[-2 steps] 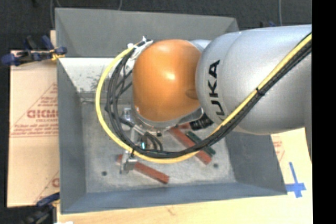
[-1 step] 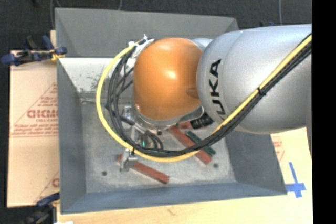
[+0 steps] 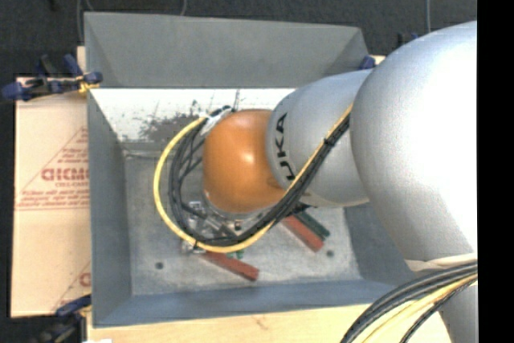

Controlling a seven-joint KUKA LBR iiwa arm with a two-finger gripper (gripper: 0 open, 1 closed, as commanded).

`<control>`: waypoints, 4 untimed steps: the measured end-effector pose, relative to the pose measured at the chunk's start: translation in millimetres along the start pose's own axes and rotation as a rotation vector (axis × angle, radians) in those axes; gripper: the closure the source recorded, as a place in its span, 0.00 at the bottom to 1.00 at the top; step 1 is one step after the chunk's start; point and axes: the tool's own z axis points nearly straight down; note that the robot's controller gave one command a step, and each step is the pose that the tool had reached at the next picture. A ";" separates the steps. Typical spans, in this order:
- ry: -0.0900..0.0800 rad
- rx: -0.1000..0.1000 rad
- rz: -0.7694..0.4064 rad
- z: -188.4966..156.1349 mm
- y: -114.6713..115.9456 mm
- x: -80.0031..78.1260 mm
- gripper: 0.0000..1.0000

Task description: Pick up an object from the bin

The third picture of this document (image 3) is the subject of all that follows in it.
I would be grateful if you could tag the red-brown flat block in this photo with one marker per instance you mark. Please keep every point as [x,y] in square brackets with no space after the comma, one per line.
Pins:
[237,265]
[305,235]

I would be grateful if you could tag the dark green flat block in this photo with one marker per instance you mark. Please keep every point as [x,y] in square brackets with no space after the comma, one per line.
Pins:
[317,227]

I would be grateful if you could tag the brown cardboard board red print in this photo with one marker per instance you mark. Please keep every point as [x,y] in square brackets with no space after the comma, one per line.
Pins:
[48,237]

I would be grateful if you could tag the grey metal bin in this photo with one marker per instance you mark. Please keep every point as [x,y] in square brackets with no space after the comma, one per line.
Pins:
[209,52]

